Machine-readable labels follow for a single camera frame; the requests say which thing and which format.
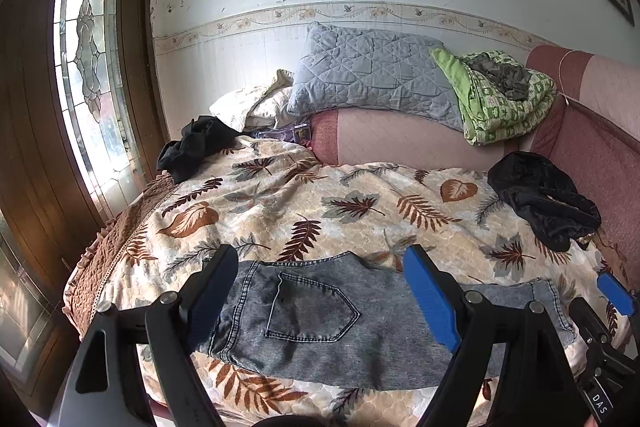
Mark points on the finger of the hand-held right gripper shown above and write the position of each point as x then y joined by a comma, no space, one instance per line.
617,293
589,319

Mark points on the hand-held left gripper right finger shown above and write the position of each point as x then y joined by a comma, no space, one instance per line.
432,302

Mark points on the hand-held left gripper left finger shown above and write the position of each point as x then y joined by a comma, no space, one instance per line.
212,302

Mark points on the grey denim pants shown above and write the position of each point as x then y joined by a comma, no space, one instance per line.
310,307

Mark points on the brown ruffled bedspread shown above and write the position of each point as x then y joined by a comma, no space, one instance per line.
110,252

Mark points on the black shiny garment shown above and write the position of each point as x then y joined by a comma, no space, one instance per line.
540,192

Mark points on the leaf-print blanket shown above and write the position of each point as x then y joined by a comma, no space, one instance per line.
310,197

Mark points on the black crumpled garment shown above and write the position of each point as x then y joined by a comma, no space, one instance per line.
192,147

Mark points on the pink sofa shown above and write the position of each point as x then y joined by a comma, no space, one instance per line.
400,142

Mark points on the purple packet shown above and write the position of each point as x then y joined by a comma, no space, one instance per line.
287,134

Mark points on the green patterned folded blanket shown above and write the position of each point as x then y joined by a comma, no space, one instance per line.
500,117

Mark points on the cream pillow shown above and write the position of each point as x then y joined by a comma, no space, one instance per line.
245,107

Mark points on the dark grey cloth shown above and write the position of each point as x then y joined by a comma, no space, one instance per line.
505,77

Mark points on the grey quilted pillow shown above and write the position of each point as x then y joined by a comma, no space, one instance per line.
375,72

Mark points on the wooden door with stained glass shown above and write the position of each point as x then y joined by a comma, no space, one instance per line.
30,132

